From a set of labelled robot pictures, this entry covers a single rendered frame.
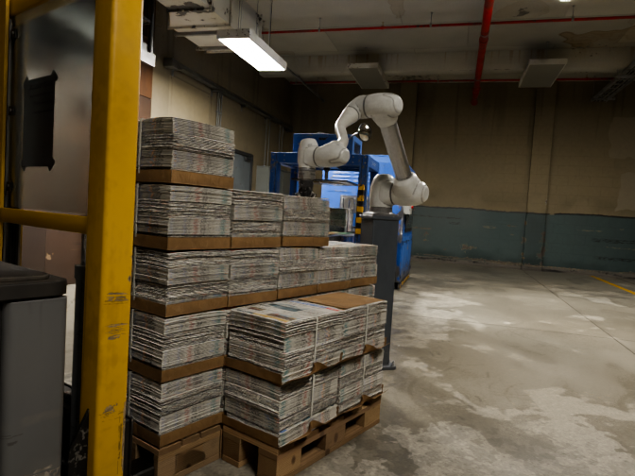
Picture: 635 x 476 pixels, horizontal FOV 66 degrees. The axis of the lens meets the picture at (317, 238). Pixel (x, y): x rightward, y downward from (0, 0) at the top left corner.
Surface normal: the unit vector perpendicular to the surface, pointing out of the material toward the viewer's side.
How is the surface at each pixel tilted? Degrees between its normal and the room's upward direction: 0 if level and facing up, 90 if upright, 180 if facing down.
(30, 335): 90
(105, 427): 90
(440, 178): 90
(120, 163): 90
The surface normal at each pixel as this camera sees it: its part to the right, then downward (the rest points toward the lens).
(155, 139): -0.60, 0.00
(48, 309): 0.80, 0.08
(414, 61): -0.28, 0.04
